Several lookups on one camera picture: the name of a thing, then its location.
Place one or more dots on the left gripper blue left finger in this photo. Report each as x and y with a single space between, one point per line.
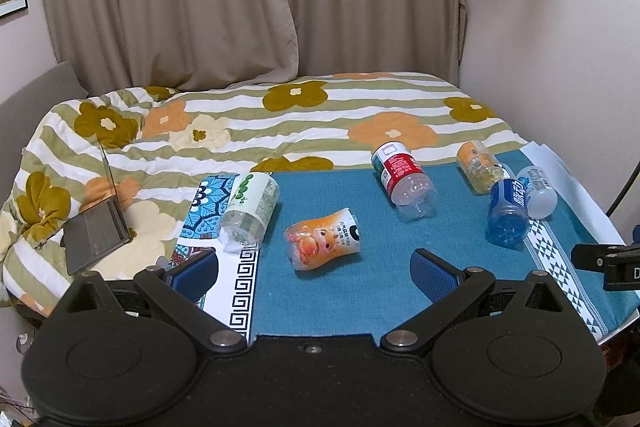
172 296

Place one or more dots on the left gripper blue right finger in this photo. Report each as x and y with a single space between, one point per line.
456 296

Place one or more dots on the red label clear cup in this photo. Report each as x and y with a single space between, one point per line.
406 184

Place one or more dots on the yellow orange label cup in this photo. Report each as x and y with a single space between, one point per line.
480 167

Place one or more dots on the colourful patterned board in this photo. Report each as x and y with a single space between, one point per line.
232 297

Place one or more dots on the white sheet under cloth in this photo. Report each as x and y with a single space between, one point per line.
575 195

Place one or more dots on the grey laptop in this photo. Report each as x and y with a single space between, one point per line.
97 231

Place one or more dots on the teal patterned cloth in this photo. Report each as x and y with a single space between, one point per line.
371 292

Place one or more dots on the floral striped quilt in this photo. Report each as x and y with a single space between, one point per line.
152 146

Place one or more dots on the grey headboard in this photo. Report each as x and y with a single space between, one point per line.
22 112

